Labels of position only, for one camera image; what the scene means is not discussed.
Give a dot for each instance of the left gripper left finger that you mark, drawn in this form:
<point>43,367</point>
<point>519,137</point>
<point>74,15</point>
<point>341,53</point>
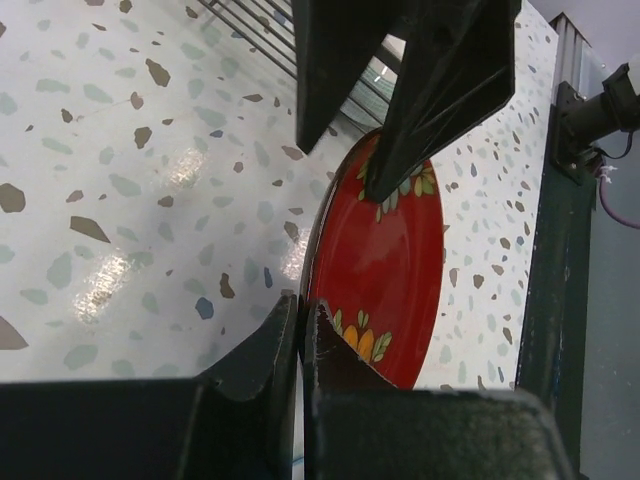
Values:
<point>235,420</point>

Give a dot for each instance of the red floral plate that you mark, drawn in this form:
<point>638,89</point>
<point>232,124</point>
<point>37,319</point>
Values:
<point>379,266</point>

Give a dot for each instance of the aluminium front rail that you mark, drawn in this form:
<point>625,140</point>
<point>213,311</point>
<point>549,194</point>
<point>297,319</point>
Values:
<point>577,63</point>

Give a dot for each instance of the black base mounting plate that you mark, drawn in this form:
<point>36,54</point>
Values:
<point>552,351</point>

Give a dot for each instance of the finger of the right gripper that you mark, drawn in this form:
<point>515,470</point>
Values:
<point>458,69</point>
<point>334,42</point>

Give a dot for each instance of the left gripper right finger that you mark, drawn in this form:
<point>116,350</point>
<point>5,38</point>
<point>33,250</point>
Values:
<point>357,425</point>

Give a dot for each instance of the pale green bowl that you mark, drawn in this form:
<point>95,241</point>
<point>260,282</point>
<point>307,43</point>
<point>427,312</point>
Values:
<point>368,102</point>

